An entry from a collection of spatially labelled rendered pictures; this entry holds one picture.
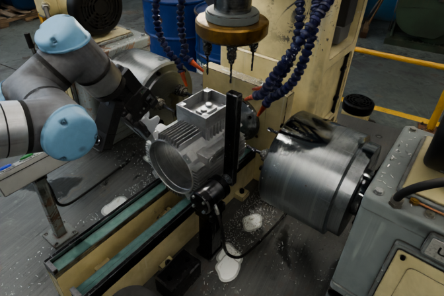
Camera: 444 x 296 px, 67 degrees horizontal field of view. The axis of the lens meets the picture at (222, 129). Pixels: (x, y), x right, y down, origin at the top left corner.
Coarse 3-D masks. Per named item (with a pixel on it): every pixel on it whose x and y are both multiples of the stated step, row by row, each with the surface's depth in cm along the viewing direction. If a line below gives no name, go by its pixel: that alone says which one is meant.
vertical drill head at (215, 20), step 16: (224, 0) 76; (240, 0) 76; (208, 16) 79; (224, 16) 76; (240, 16) 77; (256, 16) 79; (208, 32) 77; (224, 32) 75; (240, 32) 75; (256, 32) 77; (208, 48) 84; (208, 64) 88
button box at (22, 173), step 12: (36, 156) 78; (48, 156) 79; (12, 168) 74; (24, 168) 76; (36, 168) 77; (48, 168) 79; (0, 180) 72; (12, 180) 74; (24, 180) 75; (0, 192) 73; (12, 192) 74
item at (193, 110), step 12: (192, 96) 89; (204, 96) 92; (216, 96) 92; (180, 108) 85; (192, 108) 90; (204, 108) 86; (216, 108) 88; (192, 120) 84; (204, 120) 81; (216, 120) 84; (204, 132) 83; (216, 132) 87
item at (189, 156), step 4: (240, 124) 90; (156, 132) 85; (156, 136) 84; (152, 140) 85; (188, 152) 78; (192, 152) 79; (184, 156) 79; (188, 156) 78; (192, 156) 79; (196, 156) 79; (188, 160) 78; (192, 160) 78; (188, 164) 79; (156, 176) 92; (188, 196) 86
